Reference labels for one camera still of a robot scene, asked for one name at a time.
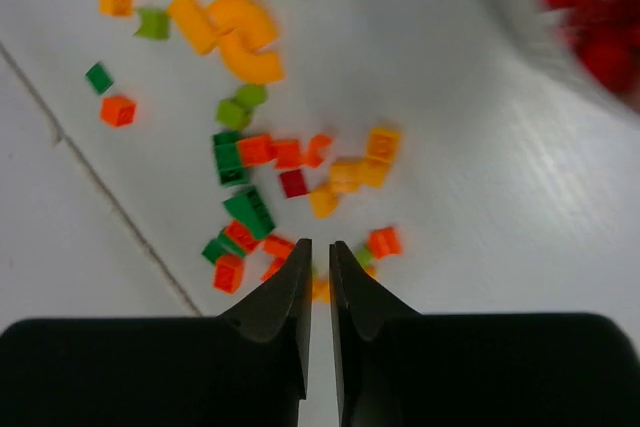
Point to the lime arch lego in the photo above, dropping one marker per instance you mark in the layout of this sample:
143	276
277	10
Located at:
154	23

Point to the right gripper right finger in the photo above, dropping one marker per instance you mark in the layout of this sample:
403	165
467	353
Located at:
398	367

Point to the dark green small lego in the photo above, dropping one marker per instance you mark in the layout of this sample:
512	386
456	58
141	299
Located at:
99	78

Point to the dark green long lego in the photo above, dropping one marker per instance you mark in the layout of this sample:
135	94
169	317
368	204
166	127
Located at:
248	207

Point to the small yellow lego brick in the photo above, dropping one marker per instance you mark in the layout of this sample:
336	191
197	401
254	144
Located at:
116	8

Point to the orange lego bottom right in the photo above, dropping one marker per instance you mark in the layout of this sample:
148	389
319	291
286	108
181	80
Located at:
229	273

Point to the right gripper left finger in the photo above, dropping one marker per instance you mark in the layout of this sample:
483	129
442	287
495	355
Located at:
245	367

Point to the white divided round container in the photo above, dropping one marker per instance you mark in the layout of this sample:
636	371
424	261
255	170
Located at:
540	34

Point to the yellow curved lego piece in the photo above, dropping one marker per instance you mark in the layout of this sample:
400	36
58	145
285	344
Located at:
247	18

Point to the orange square lego brick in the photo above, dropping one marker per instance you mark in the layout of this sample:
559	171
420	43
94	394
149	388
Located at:
118	110

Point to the yellow long lego brick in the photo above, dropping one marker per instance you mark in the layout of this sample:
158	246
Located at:
195	24

